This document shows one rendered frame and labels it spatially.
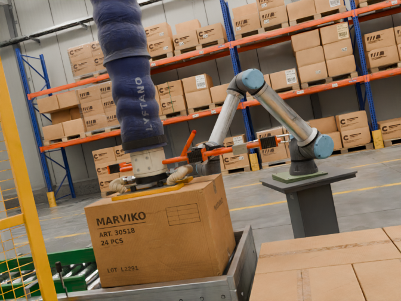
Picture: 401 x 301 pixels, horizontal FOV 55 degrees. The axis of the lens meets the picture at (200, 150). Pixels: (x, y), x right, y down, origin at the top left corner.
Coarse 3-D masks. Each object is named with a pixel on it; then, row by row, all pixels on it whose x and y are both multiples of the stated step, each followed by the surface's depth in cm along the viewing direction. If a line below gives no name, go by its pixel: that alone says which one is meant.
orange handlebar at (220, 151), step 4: (280, 140) 176; (248, 144) 178; (252, 144) 177; (256, 144) 177; (220, 148) 181; (224, 148) 184; (228, 148) 180; (248, 148) 178; (204, 152) 183; (208, 152) 182; (212, 152) 181; (216, 152) 181; (220, 152) 181; (224, 152) 180; (184, 156) 185; (164, 160) 187; (168, 160) 187; (172, 160) 186; (176, 160) 186; (180, 160) 185; (184, 160) 185; (128, 164) 221; (124, 168) 192; (128, 168) 191
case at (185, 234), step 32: (192, 192) 167; (224, 192) 203; (96, 224) 181; (128, 224) 177; (160, 224) 173; (192, 224) 169; (224, 224) 190; (96, 256) 183; (128, 256) 178; (160, 256) 174; (192, 256) 170; (224, 256) 179
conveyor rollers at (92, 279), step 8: (80, 264) 232; (88, 264) 236; (96, 264) 229; (16, 272) 250; (24, 272) 245; (32, 272) 239; (56, 272) 233; (64, 272) 227; (72, 272) 221; (80, 272) 216; (88, 272) 219; (96, 272) 212; (0, 280) 237; (8, 280) 232; (16, 280) 227; (24, 280) 223; (32, 280) 225; (88, 280) 203; (96, 280) 197; (88, 288) 188; (96, 288) 192
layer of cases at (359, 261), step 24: (288, 240) 198; (312, 240) 191; (336, 240) 184; (360, 240) 178; (384, 240) 172; (264, 264) 173; (288, 264) 167; (312, 264) 162; (336, 264) 157; (360, 264) 152; (384, 264) 148; (264, 288) 149; (288, 288) 144; (312, 288) 140; (336, 288) 137; (360, 288) 134; (384, 288) 130
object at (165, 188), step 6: (132, 186) 184; (156, 186) 184; (162, 186) 180; (168, 186) 177; (174, 186) 175; (180, 186) 178; (126, 192) 185; (132, 192) 181; (138, 192) 180; (144, 192) 178; (150, 192) 178; (156, 192) 177; (162, 192) 177; (114, 198) 182; (120, 198) 181; (126, 198) 181
